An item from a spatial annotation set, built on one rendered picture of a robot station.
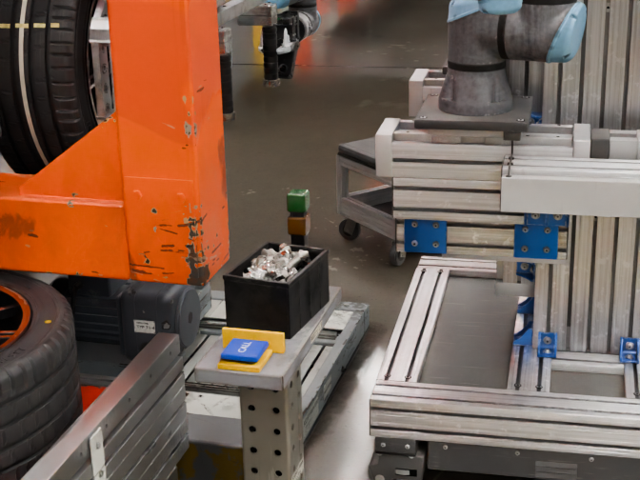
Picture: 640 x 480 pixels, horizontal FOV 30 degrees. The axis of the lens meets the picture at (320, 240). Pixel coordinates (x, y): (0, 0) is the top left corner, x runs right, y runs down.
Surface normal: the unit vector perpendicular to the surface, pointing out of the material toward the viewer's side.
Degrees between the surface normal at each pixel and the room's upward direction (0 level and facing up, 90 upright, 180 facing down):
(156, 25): 90
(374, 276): 0
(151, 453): 90
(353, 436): 0
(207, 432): 0
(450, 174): 90
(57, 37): 72
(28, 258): 90
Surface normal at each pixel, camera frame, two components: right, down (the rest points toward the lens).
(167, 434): 0.96, 0.07
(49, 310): -0.03, -0.94
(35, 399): 0.88, 0.15
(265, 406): -0.26, 0.34
